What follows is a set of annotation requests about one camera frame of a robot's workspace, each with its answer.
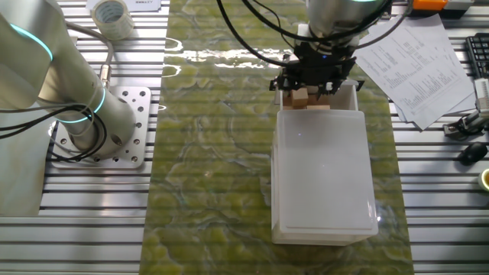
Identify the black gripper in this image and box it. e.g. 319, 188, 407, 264
280, 40, 357, 96

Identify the drawer with black handle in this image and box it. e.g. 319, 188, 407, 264
269, 76, 364, 112

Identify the white drawer cabinet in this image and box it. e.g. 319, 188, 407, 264
270, 108, 379, 247

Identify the printed paper sheet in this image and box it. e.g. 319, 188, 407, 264
353, 25, 476, 131
381, 14, 478, 123

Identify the green marble pattern mat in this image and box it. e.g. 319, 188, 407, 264
139, 0, 416, 275

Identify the black keyboard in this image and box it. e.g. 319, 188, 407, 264
465, 33, 489, 79

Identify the black computer mouse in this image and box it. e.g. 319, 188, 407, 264
458, 141, 489, 166

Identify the cream round cup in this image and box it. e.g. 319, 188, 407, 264
477, 167, 489, 192

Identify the clear tape roll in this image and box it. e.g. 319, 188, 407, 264
91, 0, 135, 41

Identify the metal camera mount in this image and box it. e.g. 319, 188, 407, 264
442, 109, 489, 139

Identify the silver finned camera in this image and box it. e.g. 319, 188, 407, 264
473, 78, 489, 112

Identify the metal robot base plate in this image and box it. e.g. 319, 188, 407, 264
49, 86, 153, 169

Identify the grey cable with metal connector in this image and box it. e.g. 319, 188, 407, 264
64, 21, 115, 89

